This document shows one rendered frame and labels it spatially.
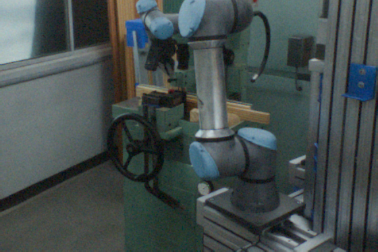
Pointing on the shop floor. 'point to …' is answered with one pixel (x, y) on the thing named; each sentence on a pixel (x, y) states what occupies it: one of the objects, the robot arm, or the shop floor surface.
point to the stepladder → (136, 26)
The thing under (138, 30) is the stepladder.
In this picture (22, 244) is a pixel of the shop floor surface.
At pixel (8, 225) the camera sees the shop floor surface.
